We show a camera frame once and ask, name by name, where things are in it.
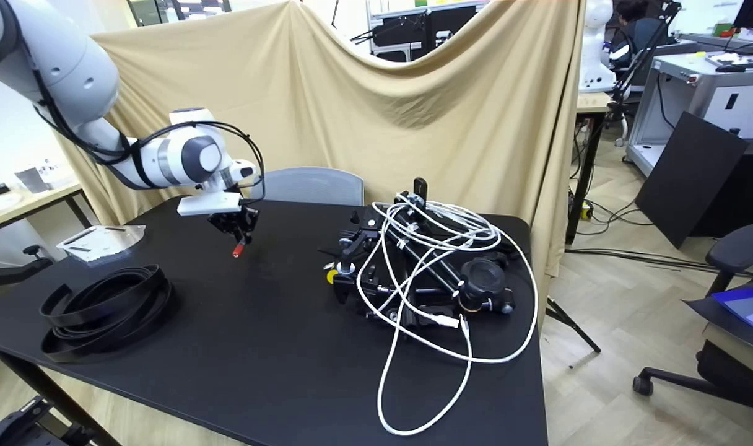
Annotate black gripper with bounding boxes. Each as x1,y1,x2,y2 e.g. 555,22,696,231
208,203,259,248

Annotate grey-blue plastic chair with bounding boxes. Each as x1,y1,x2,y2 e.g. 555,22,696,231
254,167,368,207

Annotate wooden desk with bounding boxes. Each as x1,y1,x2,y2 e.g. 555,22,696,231
0,180,93,242

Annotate beige cloth backdrop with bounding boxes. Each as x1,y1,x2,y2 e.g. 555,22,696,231
56,0,590,279

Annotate black equipment rack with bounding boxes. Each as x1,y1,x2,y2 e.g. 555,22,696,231
348,0,495,64

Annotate wooden side table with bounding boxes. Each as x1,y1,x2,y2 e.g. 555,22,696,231
563,89,615,248

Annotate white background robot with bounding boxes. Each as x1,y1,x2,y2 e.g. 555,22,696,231
576,0,620,95

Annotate black articulated stand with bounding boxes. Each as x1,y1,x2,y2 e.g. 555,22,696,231
604,0,683,111

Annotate black flat panel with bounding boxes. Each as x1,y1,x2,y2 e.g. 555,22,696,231
633,110,750,251

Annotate black office chair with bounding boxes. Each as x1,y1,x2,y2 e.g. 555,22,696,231
632,221,753,417

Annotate grey metal workbench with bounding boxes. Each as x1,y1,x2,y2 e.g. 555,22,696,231
621,46,753,180

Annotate blue-lit screen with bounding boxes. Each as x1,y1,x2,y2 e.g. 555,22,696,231
685,283,753,359

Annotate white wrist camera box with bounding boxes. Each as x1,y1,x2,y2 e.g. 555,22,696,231
176,191,244,221

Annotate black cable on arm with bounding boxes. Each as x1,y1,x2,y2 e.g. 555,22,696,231
28,81,268,206

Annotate coiled black strap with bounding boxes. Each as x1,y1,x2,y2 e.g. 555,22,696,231
36,260,179,364

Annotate white cable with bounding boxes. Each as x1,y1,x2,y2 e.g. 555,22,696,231
353,193,542,439

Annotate black camera mount equipment pile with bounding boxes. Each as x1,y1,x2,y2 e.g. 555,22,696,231
322,175,519,329

